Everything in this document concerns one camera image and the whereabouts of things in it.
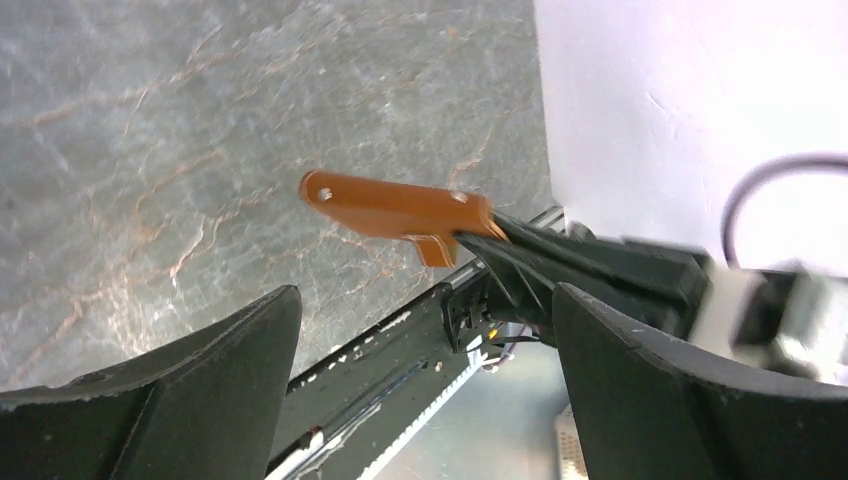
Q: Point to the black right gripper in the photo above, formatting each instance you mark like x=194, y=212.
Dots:
x=752, y=317

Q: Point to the white perforated basket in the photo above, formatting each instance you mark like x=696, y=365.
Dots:
x=571, y=461

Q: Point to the brown leather card holder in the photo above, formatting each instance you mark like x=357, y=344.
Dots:
x=424, y=216

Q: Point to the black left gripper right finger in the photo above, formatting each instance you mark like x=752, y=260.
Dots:
x=650, y=406

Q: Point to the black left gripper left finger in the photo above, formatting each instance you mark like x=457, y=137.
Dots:
x=205, y=406

